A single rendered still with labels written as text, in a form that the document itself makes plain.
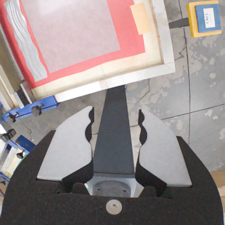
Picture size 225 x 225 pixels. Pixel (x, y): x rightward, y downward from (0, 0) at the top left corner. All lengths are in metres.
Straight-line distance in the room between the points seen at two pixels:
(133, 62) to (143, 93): 1.11
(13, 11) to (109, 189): 0.76
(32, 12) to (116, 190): 0.72
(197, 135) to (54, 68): 2.08
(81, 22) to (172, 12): 1.19
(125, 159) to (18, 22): 0.70
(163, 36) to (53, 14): 0.40
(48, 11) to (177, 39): 1.30
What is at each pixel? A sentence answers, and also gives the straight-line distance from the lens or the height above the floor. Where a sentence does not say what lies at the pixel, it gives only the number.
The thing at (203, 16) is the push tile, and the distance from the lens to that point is 0.60.
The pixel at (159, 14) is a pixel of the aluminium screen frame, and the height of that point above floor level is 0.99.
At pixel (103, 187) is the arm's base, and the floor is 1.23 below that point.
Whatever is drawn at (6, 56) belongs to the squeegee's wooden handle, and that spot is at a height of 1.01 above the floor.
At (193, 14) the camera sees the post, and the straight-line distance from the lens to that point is 0.60.
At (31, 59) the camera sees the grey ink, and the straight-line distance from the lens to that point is 0.62.
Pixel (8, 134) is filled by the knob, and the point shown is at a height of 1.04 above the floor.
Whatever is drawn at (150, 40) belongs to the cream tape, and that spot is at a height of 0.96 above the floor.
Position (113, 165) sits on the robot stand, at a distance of 0.55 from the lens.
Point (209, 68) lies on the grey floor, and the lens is 1.84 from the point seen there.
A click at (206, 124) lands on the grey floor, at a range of 2.22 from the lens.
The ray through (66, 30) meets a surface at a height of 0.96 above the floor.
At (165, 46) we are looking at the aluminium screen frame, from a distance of 0.51.
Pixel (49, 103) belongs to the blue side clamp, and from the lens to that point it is 0.60.
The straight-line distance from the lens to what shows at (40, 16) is 0.60.
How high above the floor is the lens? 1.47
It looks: 60 degrees down
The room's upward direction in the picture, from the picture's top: 175 degrees counter-clockwise
